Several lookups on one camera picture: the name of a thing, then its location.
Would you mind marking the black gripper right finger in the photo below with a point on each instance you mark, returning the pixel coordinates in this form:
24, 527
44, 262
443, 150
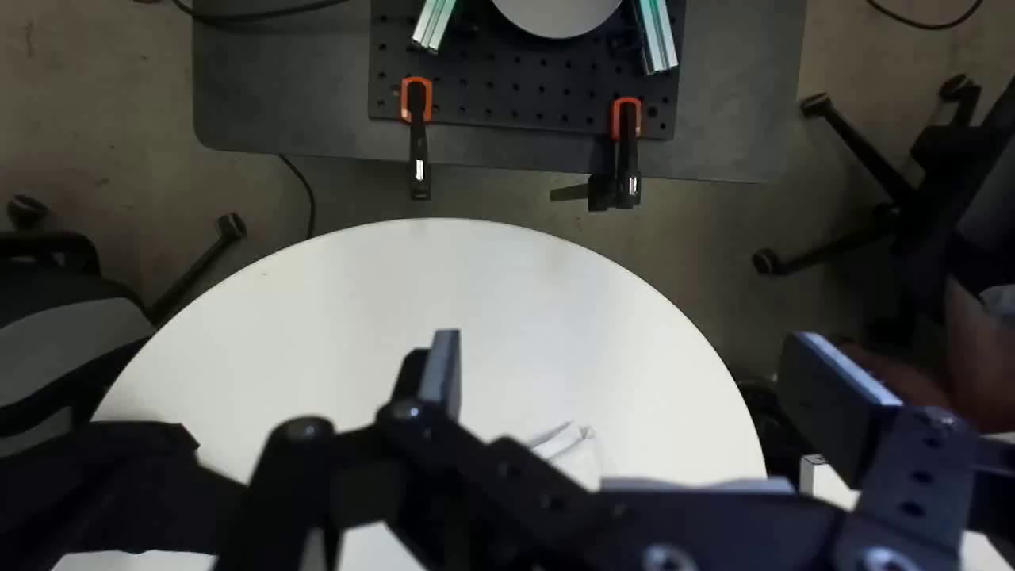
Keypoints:
831, 400

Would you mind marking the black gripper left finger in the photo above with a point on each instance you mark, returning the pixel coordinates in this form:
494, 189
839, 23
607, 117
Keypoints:
431, 374

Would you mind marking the white towel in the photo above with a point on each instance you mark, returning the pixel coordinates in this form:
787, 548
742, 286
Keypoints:
568, 449

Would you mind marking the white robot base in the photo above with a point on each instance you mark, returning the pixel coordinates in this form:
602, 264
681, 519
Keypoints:
556, 21

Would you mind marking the black office chair base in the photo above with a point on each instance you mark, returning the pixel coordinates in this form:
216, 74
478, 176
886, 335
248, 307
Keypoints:
918, 222

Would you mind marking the black perforated mounting board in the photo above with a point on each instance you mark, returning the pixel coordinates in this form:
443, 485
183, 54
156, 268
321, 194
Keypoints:
491, 74

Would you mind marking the grey robot cart top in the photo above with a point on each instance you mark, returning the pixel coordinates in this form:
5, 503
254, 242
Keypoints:
300, 88

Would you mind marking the grey office chair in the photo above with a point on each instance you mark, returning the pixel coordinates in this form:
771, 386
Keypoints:
66, 329

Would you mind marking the right orange-handled clamp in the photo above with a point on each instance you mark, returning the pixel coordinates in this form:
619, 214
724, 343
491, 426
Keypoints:
617, 179

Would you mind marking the orange-handled clamp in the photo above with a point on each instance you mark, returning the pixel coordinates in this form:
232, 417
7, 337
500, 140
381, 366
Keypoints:
617, 179
416, 116

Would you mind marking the left orange-handled clamp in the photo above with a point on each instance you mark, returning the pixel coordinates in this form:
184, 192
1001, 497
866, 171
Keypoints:
416, 116

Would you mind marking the left aluminium rail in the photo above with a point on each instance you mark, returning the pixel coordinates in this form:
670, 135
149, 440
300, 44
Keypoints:
431, 23

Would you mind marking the aluminium rail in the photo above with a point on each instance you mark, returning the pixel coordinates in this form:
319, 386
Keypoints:
431, 23
658, 38

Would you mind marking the right aluminium rail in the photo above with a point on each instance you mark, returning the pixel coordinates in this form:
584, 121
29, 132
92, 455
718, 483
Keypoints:
658, 38

